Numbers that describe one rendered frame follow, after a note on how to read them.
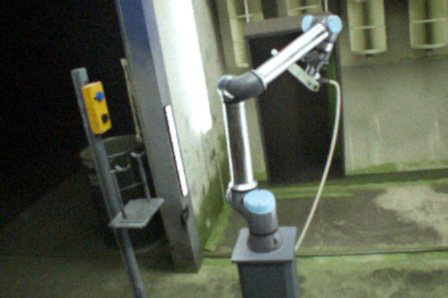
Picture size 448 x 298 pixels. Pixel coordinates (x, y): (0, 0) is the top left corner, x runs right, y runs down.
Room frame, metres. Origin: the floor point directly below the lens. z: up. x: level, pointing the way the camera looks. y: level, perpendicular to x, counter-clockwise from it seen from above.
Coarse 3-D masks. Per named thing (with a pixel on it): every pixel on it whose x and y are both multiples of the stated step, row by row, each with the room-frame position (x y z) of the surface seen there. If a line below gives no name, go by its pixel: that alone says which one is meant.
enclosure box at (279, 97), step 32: (256, 32) 2.65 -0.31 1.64; (288, 32) 2.59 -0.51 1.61; (256, 64) 3.03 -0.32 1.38; (256, 96) 2.71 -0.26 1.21; (288, 96) 3.05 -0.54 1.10; (320, 96) 3.02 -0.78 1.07; (288, 128) 3.11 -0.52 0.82; (320, 128) 3.08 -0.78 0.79; (288, 160) 3.17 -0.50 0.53; (320, 160) 3.07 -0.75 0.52
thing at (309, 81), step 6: (294, 66) 2.34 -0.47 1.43; (294, 72) 2.32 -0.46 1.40; (300, 72) 2.27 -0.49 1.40; (300, 78) 2.26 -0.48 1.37; (306, 78) 2.21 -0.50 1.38; (312, 78) 2.21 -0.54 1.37; (318, 78) 2.28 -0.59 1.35; (324, 78) 2.31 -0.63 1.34; (306, 84) 2.20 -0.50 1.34; (312, 84) 2.15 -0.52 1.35; (318, 84) 2.16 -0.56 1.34
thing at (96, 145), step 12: (72, 72) 2.11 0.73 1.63; (84, 72) 2.14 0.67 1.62; (84, 84) 2.11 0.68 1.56; (84, 108) 2.12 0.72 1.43; (84, 120) 2.11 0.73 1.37; (96, 144) 2.10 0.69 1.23; (96, 156) 2.11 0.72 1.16; (96, 168) 2.11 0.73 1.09; (108, 168) 2.14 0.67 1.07; (108, 180) 2.11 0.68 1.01; (108, 192) 2.10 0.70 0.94; (108, 204) 2.11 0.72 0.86; (120, 228) 2.10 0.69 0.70; (120, 240) 2.11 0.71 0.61; (132, 252) 2.14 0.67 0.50; (132, 264) 2.10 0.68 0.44; (132, 276) 2.11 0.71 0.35; (132, 288) 2.11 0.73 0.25
